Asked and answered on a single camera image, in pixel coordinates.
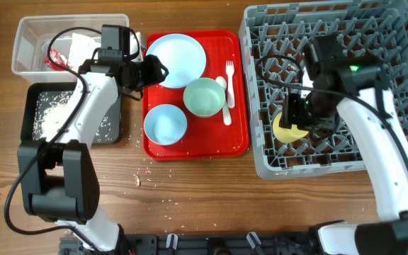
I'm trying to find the yellow cup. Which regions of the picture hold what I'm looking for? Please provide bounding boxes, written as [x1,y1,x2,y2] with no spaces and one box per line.
[272,113,309,143]

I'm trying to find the light blue bowl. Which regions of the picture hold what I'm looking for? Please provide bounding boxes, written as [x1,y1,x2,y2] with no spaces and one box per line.
[144,104,188,146]

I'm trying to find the green bowl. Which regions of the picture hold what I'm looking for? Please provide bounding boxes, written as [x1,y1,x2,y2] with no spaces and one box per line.
[183,78,225,118]

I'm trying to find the rice and food scraps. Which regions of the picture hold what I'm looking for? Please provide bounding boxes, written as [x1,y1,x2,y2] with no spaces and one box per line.
[32,91,121,144]

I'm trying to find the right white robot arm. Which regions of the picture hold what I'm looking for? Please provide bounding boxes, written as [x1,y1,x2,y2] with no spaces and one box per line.
[280,35,408,254]

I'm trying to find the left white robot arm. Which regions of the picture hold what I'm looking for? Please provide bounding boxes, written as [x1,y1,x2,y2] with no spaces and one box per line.
[4,25,169,254]

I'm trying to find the clear plastic waste bin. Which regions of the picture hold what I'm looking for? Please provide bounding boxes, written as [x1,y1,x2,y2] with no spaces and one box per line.
[11,13,129,84]

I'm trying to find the black food waste tray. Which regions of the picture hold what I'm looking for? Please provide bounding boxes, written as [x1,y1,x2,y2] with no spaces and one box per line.
[21,82,120,145]

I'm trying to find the grey dishwasher rack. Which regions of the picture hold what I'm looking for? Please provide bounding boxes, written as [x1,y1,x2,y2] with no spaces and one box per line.
[239,1,408,180]

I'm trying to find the light blue plate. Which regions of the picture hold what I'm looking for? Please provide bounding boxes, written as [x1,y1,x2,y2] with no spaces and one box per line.
[146,33,207,89]

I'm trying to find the crumpled white napkin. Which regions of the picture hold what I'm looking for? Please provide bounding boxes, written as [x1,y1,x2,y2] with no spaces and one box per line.
[67,33,101,72]

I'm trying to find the red sauce packet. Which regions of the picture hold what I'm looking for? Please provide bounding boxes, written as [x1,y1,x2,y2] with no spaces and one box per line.
[44,48,69,71]

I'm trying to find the white plastic spoon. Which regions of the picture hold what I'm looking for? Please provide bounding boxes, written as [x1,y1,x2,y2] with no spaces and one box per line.
[215,76,232,126]

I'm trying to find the red serving tray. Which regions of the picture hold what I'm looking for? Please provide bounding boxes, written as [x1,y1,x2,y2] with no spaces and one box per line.
[142,30,249,160]

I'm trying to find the pink plastic fork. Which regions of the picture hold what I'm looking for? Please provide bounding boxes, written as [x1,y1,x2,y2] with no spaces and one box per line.
[225,60,235,108]

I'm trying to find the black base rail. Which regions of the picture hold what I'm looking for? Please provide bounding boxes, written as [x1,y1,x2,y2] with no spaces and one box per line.
[58,232,318,255]

